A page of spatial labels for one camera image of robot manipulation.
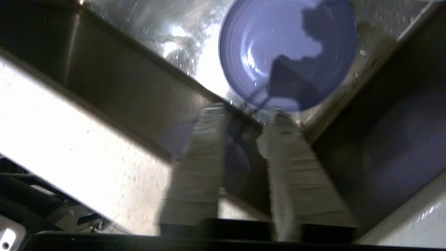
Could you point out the white-padded right gripper left finger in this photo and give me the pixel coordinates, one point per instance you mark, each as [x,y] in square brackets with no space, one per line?
[198,174]

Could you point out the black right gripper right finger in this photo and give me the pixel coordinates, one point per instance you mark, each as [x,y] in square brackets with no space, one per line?
[299,181]

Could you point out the lilac round plate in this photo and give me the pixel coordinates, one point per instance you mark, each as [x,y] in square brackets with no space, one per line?
[264,38]

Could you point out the stainless steel sink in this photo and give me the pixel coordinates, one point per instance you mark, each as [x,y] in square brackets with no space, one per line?
[122,80]

